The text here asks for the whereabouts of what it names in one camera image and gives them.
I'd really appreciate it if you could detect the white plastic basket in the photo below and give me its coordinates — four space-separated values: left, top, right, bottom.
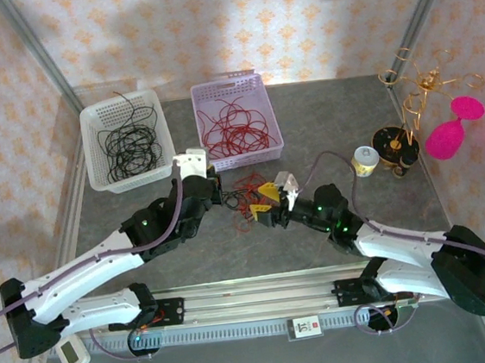
77 87 180 197

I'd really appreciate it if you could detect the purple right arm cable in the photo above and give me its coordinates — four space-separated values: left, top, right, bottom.
298 134 485 342

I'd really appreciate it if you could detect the white label card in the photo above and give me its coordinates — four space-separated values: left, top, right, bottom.
286 314 324 342

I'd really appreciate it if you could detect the white digital timer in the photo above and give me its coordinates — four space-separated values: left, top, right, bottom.
59 335 92 363

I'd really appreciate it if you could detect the aluminium frame post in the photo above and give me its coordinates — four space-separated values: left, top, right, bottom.
381 0 469 72
0 0 85 123

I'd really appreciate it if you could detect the gold wire stand black base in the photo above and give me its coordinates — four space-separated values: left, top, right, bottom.
362 39 485 181

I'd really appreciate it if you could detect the grey slotted cable duct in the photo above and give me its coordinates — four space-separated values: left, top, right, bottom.
46 304 419 360

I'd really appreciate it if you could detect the aluminium rail beam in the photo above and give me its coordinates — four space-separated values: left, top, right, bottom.
22 251 485 346

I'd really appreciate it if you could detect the lilac plastic basket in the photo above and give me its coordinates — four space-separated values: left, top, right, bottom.
188 70 287 177

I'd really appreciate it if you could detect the small yellow jar white lid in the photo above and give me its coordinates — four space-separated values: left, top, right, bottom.
350 144 382 178

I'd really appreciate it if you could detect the pink goblet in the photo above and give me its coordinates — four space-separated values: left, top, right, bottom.
419 94 485 163

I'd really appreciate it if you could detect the black cable bundle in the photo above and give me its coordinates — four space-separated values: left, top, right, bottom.
92 85 167 185

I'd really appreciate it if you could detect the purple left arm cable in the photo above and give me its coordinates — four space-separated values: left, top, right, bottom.
0 160 201 363

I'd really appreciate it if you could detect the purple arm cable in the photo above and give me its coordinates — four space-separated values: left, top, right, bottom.
298 134 485 342
0 160 201 363

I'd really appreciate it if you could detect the red cable bundle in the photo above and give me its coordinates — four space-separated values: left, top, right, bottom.
196 91 280 160

